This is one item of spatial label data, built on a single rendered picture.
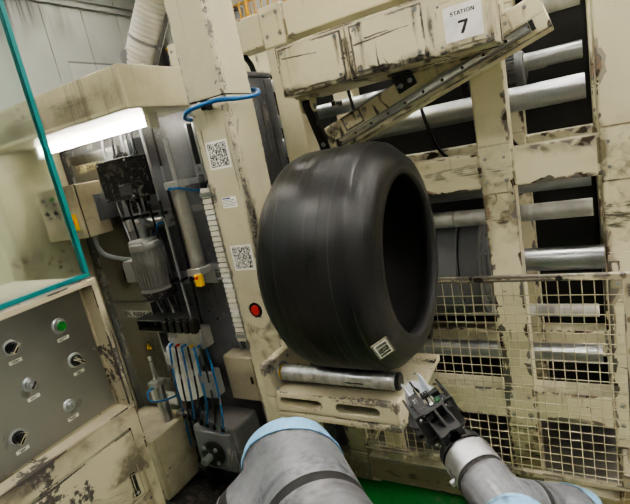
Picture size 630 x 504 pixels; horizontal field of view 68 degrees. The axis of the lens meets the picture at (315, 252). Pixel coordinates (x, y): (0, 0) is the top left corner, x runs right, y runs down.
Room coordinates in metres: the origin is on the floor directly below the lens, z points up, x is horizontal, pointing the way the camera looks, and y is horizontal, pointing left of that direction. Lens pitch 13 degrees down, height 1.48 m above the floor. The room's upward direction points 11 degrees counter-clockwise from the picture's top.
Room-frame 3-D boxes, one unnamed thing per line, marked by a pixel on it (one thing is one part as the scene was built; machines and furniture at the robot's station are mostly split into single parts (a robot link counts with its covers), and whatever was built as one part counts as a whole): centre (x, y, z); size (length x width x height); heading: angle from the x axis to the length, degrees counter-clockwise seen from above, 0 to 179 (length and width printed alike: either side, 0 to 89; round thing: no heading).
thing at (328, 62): (1.42, -0.32, 1.71); 0.61 x 0.25 x 0.15; 59
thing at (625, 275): (1.39, -0.43, 0.65); 0.90 x 0.02 x 0.70; 59
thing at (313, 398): (1.11, 0.01, 0.84); 0.36 x 0.09 x 0.06; 59
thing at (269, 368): (1.32, 0.09, 0.90); 0.40 x 0.03 x 0.10; 149
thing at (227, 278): (1.36, 0.26, 1.19); 0.05 x 0.04 x 0.48; 149
